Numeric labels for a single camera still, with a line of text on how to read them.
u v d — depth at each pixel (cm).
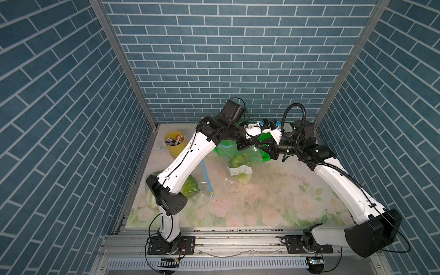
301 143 57
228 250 74
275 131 62
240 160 87
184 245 73
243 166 79
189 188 82
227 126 52
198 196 88
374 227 38
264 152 69
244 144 61
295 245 74
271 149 63
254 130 57
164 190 43
